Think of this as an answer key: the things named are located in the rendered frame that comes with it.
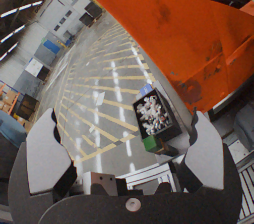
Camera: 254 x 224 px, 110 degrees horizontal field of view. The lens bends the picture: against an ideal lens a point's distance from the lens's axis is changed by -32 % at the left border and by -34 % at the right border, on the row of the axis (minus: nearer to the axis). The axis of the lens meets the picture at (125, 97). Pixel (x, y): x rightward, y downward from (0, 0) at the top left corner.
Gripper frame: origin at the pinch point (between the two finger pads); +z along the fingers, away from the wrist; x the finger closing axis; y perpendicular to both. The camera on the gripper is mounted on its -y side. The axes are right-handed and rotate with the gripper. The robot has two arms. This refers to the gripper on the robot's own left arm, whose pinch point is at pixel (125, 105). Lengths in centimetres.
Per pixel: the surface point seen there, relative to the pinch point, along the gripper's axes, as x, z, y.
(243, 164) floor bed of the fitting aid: 69, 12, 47
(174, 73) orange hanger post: 10.5, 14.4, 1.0
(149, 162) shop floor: 25, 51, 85
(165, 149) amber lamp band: 13.2, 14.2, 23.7
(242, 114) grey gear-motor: 49, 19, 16
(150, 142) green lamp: 8.2, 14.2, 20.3
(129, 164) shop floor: 9, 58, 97
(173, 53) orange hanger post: 9.0, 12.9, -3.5
